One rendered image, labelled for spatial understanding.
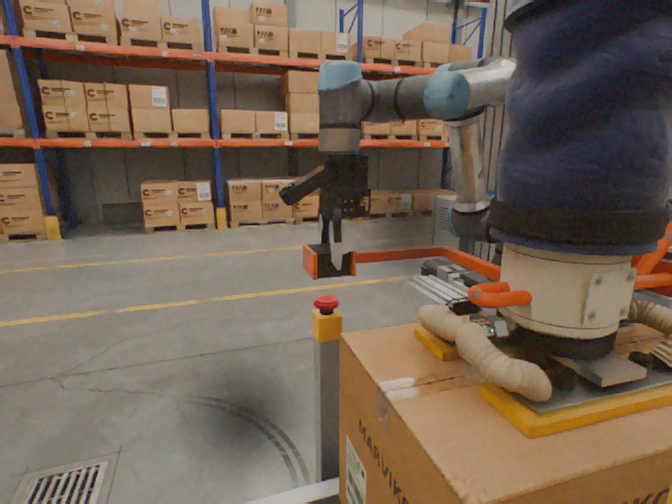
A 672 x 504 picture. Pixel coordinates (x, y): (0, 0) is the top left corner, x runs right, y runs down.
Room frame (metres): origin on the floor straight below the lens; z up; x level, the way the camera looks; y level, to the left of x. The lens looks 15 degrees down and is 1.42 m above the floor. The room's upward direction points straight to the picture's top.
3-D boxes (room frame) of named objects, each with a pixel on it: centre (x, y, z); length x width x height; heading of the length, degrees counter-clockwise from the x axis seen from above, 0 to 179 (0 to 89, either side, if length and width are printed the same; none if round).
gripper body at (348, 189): (0.75, -0.02, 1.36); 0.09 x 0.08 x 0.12; 107
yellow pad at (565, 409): (0.49, -0.38, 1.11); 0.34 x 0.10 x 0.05; 107
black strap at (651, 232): (0.58, -0.35, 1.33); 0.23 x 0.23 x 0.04
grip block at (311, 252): (0.74, 0.01, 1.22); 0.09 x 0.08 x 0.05; 17
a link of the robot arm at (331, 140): (0.75, -0.01, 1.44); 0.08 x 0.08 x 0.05
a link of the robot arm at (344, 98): (0.75, -0.01, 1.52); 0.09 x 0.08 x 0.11; 138
